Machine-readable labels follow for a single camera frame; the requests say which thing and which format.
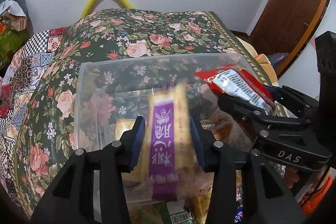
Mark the pile of clothes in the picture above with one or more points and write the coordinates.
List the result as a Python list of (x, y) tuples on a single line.
[(15, 28)]

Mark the purple gold snack packet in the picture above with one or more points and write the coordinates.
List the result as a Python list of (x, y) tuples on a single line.
[(168, 162)]

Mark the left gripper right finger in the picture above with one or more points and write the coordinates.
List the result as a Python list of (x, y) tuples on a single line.
[(266, 198)]

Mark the clear plastic storage box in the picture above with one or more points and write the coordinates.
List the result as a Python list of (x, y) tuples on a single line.
[(110, 96)]

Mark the floral green bedspread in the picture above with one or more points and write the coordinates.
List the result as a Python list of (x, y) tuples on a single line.
[(46, 137)]

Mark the orange sleeve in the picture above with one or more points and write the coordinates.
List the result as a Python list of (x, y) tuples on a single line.
[(311, 200)]

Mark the beige blanket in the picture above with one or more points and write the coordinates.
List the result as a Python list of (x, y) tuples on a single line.
[(262, 60)]

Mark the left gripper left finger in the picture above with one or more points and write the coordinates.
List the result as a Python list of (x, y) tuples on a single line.
[(69, 197)]

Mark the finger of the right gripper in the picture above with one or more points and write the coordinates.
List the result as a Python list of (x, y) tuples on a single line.
[(256, 117), (301, 105)]

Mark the green barcode snack packet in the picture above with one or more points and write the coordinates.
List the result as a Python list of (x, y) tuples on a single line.
[(174, 212)]

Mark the red silver snack packet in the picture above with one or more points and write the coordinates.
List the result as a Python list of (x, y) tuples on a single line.
[(239, 83)]

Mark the brown wooden door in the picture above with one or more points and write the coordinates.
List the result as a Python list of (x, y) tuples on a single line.
[(286, 26)]

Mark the patchwork quilt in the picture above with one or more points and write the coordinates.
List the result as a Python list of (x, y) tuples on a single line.
[(21, 79)]

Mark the blue red biscuit bag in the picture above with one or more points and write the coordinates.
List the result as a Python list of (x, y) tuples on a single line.
[(238, 214)]

